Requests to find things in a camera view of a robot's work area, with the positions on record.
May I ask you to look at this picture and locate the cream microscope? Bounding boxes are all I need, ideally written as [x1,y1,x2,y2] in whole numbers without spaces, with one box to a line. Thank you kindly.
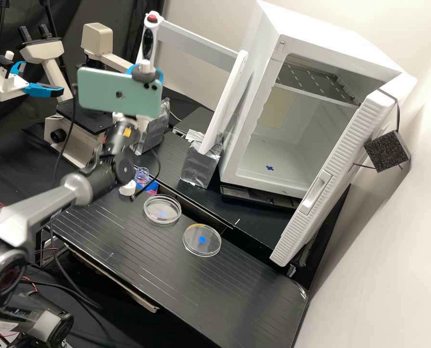
[18,22,116,170]

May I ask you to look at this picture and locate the blue bottle holder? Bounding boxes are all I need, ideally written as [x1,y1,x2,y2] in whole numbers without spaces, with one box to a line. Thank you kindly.
[135,180,159,194]

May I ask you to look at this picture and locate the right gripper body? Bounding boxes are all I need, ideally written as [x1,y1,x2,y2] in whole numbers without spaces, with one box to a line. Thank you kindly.
[112,111,149,127]

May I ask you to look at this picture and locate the black cable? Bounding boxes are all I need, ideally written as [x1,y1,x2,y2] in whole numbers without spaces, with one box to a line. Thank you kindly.
[131,143,162,202]
[50,83,80,182]

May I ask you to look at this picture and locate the white pipette stand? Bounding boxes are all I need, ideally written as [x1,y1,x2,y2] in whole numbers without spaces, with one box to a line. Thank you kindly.
[135,16,256,189]

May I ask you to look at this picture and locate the petri dish lid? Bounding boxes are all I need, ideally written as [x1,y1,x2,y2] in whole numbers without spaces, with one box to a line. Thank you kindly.
[182,223,222,259]

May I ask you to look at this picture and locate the white cap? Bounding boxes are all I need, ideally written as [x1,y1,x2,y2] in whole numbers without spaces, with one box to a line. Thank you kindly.
[118,181,137,198]

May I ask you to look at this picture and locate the right wrist camera phone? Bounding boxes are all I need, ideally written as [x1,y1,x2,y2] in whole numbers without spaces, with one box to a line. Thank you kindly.
[72,59,164,120]

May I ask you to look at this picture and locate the petri dish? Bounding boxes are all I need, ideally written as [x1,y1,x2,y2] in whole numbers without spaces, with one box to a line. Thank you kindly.
[144,194,182,225]

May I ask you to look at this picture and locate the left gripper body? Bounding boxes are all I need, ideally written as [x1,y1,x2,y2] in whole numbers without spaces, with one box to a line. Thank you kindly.
[0,70,30,102]

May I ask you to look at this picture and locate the small bottle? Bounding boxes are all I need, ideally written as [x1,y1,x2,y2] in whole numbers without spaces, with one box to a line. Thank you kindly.
[135,166,151,186]

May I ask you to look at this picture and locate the pipette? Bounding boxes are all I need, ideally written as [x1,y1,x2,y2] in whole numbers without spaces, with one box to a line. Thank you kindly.
[135,11,165,70]

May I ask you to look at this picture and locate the left phone holder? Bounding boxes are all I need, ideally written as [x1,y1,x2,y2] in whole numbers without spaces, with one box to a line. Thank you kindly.
[0,50,15,80]

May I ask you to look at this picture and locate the white incubator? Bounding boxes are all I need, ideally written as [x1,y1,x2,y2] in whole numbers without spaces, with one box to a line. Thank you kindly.
[218,0,404,202]

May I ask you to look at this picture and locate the incubator door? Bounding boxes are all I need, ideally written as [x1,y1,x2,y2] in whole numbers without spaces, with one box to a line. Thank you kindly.
[270,71,418,269]

